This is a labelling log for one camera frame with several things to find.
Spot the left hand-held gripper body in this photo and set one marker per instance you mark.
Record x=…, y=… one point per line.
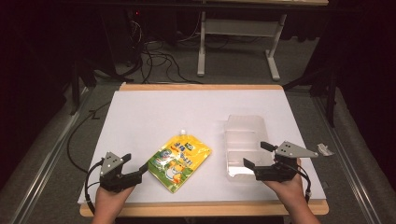
x=115, y=179

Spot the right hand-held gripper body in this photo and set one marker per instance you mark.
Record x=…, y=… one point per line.
x=285, y=163

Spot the clear plastic container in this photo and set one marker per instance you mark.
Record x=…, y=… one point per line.
x=244, y=146

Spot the yellow spout pouch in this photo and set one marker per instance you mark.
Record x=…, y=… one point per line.
x=179, y=160

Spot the person's left hand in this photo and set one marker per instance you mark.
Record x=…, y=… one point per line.
x=110, y=200

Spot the person's right hand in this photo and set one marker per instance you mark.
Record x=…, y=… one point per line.
x=288, y=189

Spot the crumpled white wrapper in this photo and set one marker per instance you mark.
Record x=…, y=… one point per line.
x=324, y=150

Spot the white sheet table cover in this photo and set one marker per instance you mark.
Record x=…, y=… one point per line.
x=174, y=115

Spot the black metal stand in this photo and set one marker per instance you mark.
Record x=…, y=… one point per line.
x=331, y=93
x=74, y=87

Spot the silver floor rail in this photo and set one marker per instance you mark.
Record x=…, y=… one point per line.
x=46, y=158
x=348, y=155

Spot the white metal table frame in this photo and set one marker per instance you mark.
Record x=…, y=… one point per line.
x=201, y=56

